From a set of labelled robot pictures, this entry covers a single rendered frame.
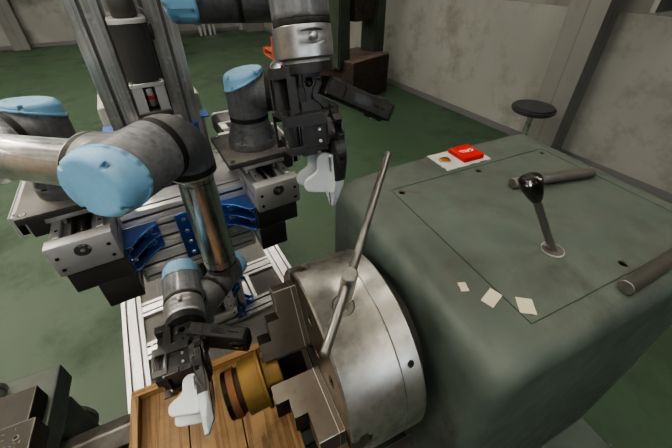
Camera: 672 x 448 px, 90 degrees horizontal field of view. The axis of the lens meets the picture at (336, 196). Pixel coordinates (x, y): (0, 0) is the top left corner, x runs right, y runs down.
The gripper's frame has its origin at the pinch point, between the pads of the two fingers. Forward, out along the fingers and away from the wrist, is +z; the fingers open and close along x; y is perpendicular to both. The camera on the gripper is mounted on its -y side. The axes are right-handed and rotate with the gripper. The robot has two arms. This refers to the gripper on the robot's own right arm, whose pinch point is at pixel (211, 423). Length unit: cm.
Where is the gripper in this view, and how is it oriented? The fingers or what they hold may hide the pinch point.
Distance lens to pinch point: 63.8
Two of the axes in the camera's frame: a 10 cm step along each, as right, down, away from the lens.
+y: -9.1, 2.4, -3.4
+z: 4.2, 5.3, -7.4
